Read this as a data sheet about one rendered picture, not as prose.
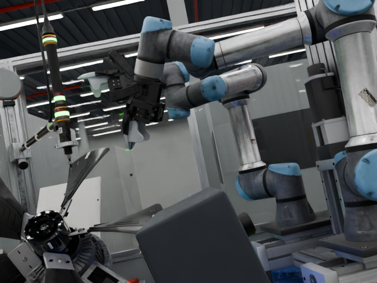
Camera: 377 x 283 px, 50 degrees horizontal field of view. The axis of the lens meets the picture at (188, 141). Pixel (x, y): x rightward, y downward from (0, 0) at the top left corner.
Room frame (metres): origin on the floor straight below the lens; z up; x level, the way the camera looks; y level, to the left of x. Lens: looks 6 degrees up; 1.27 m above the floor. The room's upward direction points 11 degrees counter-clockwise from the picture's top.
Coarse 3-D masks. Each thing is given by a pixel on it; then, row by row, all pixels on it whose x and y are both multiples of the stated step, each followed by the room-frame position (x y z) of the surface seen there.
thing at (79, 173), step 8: (96, 152) 1.42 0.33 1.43; (104, 152) 1.38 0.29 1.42; (80, 160) 1.47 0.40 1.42; (88, 160) 1.41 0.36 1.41; (96, 160) 1.37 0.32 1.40; (72, 168) 1.48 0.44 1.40; (80, 168) 1.41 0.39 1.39; (88, 168) 1.36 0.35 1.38; (72, 176) 1.44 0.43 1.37; (80, 176) 1.36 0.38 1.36; (72, 184) 1.37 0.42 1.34; (80, 184) 1.32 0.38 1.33; (72, 192) 1.32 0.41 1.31; (64, 200) 1.37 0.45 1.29
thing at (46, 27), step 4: (44, 20) 1.25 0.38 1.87; (48, 20) 1.26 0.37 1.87; (44, 24) 1.25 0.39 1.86; (48, 24) 1.25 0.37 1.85; (44, 28) 1.24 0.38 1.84; (48, 28) 1.24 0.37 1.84; (52, 28) 1.26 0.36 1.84; (44, 32) 1.24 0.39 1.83; (48, 32) 1.24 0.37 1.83; (52, 32) 1.25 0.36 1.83; (60, 124) 1.24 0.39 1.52; (64, 124) 1.24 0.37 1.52; (68, 124) 1.26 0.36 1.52; (60, 128) 1.24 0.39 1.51; (64, 128) 1.24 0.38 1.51; (68, 128) 1.25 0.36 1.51; (60, 132) 1.25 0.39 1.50; (64, 132) 1.24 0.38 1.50; (68, 132) 1.25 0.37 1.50; (60, 136) 1.25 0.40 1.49; (64, 136) 1.24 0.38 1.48; (68, 136) 1.25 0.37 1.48; (64, 140) 1.24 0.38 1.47; (68, 140) 1.25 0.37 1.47; (64, 148) 1.25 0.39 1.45; (68, 148) 1.25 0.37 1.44; (68, 152) 1.25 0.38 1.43; (72, 152) 1.26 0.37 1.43
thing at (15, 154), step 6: (12, 144) 1.71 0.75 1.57; (18, 144) 1.72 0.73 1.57; (12, 150) 1.71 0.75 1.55; (18, 150) 1.72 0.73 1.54; (24, 150) 1.73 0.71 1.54; (12, 156) 1.73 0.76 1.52; (18, 156) 1.71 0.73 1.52; (24, 156) 1.73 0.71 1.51; (30, 156) 1.74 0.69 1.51; (18, 162) 1.80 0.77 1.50
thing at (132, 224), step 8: (152, 208) 1.32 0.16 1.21; (160, 208) 1.30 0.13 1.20; (128, 216) 1.31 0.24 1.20; (136, 216) 1.27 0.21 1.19; (144, 216) 1.26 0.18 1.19; (104, 224) 1.26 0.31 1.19; (112, 224) 1.23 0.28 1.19; (120, 224) 1.22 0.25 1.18; (128, 224) 1.21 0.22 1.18; (136, 224) 1.20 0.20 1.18; (144, 224) 1.20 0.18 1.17; (128, 232) 1.16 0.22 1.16; (136, 232) 1.16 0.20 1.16
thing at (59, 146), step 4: (56, 124) 1.27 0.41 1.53; (56, 128) 1.27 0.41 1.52; (60, 140) 1.27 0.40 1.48; (56, 144) 1.24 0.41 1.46; (60, 144) 1.23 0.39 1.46; (64, 144) 1.23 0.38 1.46; (68, 144) 1.23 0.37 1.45; (72, 144) 1.24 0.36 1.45; (76, 144) 1.25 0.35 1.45; (56, 148) 1.25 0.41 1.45; (60, 148) 1.26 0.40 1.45
